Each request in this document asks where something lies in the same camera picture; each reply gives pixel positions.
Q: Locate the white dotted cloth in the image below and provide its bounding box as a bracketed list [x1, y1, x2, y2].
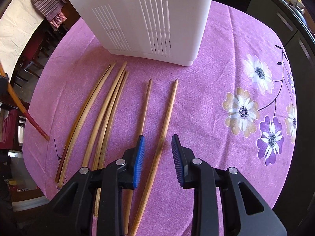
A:
[0, 0, 47, 73]

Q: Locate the dark wooden chair red seat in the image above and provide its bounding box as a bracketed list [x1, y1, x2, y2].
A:
[13, 27, 64, 86]
[0, 108, 26, 150]

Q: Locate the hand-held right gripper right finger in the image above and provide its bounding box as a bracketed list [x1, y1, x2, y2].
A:
[171, 134, 288, 236]

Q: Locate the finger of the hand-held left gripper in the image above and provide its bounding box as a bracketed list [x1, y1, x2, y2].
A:
[0, 75, 10, 96]

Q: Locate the red checked apron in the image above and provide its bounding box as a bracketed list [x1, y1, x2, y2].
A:
[30, 0, 67, 31]

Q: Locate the pink floral tablecloth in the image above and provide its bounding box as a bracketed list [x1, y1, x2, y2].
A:
[22, 0, 297, 236]

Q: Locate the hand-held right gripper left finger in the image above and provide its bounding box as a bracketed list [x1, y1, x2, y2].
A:
[30, 135, 145, 236]

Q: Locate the dark kitchen cabinet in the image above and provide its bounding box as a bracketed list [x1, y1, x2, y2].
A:
[246, 0, 315, 84]

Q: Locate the red-tipped wooden chopstick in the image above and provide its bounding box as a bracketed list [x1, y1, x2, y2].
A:
[0, 64, 50, 141]

